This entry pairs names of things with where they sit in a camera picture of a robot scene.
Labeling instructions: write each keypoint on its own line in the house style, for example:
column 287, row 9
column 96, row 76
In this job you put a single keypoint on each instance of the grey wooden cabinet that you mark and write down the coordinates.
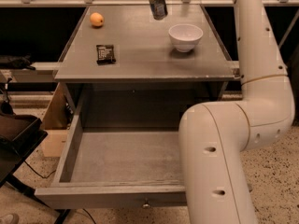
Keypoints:
column 138, row 38

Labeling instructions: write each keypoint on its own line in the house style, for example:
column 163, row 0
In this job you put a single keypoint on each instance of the metal rail shelf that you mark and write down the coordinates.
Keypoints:
column 88, row 73

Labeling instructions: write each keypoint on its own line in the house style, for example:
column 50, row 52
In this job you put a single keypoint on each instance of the white ceramic bowl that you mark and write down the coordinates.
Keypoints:
column 185, row 37

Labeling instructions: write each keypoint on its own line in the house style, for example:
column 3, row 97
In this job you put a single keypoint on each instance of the black chair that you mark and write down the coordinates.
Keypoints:
column 20, row 135

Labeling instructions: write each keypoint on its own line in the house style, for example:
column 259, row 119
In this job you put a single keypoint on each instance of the orange fruit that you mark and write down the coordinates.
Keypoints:
column 97, row 20

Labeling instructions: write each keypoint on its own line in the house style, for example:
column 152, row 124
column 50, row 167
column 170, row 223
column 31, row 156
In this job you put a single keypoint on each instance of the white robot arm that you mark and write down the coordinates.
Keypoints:
column 212, row 135

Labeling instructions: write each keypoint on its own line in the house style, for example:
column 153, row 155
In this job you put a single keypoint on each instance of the metal drawer knob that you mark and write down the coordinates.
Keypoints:
column 146, row 204

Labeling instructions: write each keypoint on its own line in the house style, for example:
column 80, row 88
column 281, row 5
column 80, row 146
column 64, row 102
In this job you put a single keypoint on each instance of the silver blue redbull can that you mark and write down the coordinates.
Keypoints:
column 158, row 9

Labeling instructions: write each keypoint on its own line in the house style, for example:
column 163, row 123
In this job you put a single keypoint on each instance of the white shoe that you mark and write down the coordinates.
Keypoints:
column 9, row 219

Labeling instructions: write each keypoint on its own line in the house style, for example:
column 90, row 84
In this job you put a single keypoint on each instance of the open grey top drawer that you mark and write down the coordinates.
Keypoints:
column 122, row 147

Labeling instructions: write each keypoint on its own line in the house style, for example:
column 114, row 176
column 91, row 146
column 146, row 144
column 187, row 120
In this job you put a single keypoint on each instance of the black bag on shelf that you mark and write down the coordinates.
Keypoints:
column 15, row 62

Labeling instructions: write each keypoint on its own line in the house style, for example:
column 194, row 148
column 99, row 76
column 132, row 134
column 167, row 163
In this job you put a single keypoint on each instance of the black snack packet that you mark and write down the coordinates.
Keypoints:
column 105, row 54

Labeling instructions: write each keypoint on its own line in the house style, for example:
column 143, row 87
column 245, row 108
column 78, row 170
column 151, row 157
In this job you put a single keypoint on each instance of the cardboard box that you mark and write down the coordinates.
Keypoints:
column 55, row 123

